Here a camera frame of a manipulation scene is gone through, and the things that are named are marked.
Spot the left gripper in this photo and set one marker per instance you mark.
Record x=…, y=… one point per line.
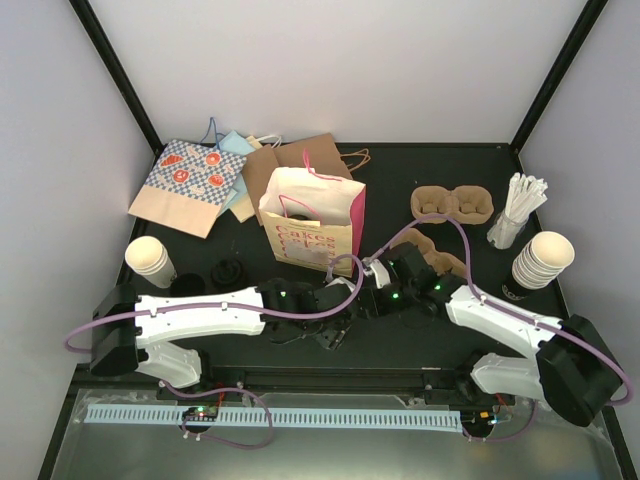
x=332, y=337

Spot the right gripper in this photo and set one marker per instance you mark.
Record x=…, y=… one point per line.
x=371, y=306

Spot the pulp cup carrier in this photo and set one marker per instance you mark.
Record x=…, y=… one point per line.
x=442, y=262
x=467, y=204

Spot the pink cakes paper bag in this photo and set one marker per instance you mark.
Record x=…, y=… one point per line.
x=339, y=203

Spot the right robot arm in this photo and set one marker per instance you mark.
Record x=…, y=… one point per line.
x=564, y=363

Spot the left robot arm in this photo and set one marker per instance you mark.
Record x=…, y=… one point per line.
x=142, y=337

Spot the middle black lid stack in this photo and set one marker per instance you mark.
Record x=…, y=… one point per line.
x=227, y=273

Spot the brown kraft paper bag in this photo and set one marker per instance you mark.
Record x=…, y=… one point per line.
x=323, y=154

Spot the right paper cup stack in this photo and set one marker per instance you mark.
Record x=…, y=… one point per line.
x=539, y=263

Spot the paper cup stack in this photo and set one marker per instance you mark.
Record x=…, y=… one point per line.
x=539, y=263
x=149, y=258

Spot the left paper cup stack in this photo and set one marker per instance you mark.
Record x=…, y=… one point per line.
x=149, y=258

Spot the cream paper bag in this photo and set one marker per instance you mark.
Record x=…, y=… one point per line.
x=271, y=140

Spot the blue checkered paper bag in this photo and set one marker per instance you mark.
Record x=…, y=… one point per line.
x=187, y=187

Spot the light blue paper bag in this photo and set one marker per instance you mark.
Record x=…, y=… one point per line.
x=238, y=202

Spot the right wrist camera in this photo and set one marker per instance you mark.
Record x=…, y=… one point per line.
x=377, y=272

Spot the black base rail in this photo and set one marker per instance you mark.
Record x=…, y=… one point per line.
x=443, y=385

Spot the light blue cable duct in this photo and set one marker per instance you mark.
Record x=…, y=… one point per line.
x=313, y=418

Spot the right black frame post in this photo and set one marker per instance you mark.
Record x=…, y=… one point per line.
x=580, y=31

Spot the black frame post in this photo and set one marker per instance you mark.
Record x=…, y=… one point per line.
x=101, y=43
x=580, y=31

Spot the left black frame post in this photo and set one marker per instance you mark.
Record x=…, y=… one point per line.
x=101, y=43

